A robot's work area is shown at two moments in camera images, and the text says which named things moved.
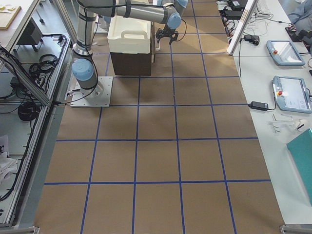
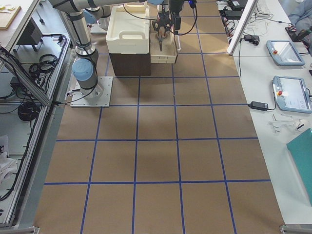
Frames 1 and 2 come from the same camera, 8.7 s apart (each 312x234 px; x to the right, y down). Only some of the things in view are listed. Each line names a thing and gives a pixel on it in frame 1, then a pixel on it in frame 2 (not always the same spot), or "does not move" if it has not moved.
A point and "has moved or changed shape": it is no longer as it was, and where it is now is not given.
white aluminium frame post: (250, 6) does not move
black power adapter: (258, 105) does not move
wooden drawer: (135, 64) has moved or changed shape
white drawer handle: (156, 48) to (177, 42)
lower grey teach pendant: (291, 94) does not move
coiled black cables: (29, 110) does not move
